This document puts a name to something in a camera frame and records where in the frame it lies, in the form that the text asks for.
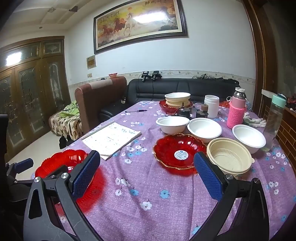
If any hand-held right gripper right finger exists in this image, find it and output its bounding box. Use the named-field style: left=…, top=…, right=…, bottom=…
left=190, top=152, right=270, bottom=241

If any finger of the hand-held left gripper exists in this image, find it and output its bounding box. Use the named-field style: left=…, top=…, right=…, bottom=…
left=5, top=158, right=34, bottom=176

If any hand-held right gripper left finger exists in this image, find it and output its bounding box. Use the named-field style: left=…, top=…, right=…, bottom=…
left=23, top=150, right=102, bottom=241

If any beige plastic bowl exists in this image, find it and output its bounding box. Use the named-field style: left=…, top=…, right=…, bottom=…
left=206, top=137, right=255, bottom=179
left=165, top=100, right=193, bottom=109

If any red plastic plate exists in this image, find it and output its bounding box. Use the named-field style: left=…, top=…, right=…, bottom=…
left=35, top=149, right=107, bottom=214

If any red plate with round sticker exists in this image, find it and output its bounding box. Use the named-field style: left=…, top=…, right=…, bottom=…
left=153, top=133, right=207, bottom=176

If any white disposable bowl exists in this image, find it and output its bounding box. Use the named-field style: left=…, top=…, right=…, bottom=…
left=187, top=117, right=223, bottom=143
left=232, top=124, right=267, bottom=154
left=156, top=116, right=190, bottom=135

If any black bag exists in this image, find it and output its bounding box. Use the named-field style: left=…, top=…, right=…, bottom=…
left=59, top=136, right=72, bottom=149

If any open handwritten notebook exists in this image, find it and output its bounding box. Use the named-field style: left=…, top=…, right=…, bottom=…
left=82, top=120, right=142, bottom=161

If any leopard print blanket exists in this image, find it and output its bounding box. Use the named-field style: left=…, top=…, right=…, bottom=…
left=49, top=109, right=83, bottom=141

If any purple floral tablecloth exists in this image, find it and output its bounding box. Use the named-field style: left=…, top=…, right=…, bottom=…
left=53, top=100, right=296, bottom=241

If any green cloth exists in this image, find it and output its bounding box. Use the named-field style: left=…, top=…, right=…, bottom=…
left=62, top=100, right=80, bottom=115

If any black cylindrical device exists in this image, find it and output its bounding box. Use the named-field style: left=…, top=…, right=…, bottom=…
left=174, top=107, right=193, bottom=120

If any clear glass cup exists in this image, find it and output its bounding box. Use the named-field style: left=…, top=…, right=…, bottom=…
left=193, top=103, right=203, bottom=118

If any bottle with pink knit sleeve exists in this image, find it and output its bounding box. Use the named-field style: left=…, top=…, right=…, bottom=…
left=227, top=87, right=248, bottom=130

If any wooden glass-door cabinet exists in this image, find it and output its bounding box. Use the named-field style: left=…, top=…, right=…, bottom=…
left=0, top=36, right=71, bottom=163

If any white plastic cup stack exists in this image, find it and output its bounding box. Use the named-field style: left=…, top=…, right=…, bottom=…
left=204, top=95, right=220, bottom=118

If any brown armchair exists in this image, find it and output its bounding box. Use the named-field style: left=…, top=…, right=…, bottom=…
left=74, top=76, right=127, bottom=135

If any red bowl at back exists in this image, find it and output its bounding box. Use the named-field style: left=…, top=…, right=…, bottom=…
left=159, top=100, right=193, bottom=116

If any clear bottle with teal cap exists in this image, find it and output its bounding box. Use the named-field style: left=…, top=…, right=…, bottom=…
left=262, top=94, right=287, bottom=153

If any cream disposable bowl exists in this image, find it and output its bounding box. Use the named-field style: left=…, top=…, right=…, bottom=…
left=164, top=92, right=191, bottom=102

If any black leather sofa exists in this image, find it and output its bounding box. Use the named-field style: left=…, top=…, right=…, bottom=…
left=99, top=78, right=241, bottom=121

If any framed horse painting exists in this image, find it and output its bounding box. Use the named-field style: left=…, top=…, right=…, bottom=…
left=93, top=0, right=188, bottom=55

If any wooden door frame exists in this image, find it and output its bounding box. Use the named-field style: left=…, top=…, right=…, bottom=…
left=240, top=0, right=278, bottom=116

